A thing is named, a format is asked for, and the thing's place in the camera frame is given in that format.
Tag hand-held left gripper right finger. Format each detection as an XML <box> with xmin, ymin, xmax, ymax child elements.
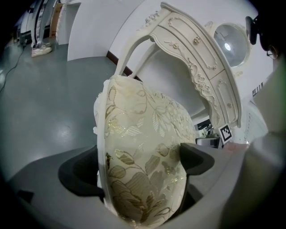
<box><xmin>180</xmin><ymin>142</ymin><xmax>249</xmax><ymax>207</ymax></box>

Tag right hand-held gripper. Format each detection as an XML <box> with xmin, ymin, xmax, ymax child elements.
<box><xmin>195</xmin><ymin>125</ymin><xmax>234</xmax><ymax>150</ymax></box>

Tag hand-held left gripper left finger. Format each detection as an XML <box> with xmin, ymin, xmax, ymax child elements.
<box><xmin>10</xmin><ymin>144</ymin><xmax>117</xmax><ymax>226</ymax></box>

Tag person's right forearm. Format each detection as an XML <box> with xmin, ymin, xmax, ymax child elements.
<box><xmin>220</xmin><ymin>131</ymin><xmax>286</xmax><ymax>229</ymax></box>

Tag cream carved dressing table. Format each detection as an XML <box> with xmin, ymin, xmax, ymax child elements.
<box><xmin>114</xmin><ymin>1</ymin><xmax>244</xmax><ymax>128</ymax></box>

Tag oval cream-framed mirror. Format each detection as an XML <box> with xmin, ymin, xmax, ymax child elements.
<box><xmin>204</xmin><ymin>21</ymin><xmax>253</xmax><ymax>79</ymax></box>

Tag person's eyeglasses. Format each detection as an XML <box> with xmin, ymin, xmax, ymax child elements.
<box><xmin>266</xmin><ymin>44</ymin><xmax>280</xmax><ymax>60</ymax></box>

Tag brown cardboard box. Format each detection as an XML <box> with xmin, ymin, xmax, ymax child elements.
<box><xmin>49</xmin><ymin>2</ymin><xmax>65</xmax><ymax>38</ymax></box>

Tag black head-mounted camera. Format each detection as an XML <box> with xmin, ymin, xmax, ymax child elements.
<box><xmin>245</xmin><ymin>15</ymin><xmax>261</xmax><ymax>46</ymax></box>

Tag black floor cable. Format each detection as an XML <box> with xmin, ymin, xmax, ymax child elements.
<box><xmin>0</xmin><ymin>41</ymin><xmax>30</xmax><ymax>93</ymax></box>

